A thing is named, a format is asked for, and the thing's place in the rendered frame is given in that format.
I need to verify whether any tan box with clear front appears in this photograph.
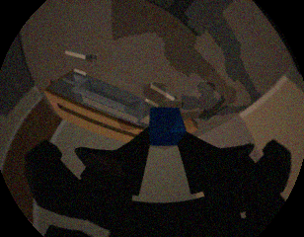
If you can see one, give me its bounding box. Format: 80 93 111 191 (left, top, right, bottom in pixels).
43 68 160 143

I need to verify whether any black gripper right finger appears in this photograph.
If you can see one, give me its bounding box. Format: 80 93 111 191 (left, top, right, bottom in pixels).
177 131 255 195

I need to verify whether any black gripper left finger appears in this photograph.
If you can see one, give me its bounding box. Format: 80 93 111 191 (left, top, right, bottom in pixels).
74 126 151 197

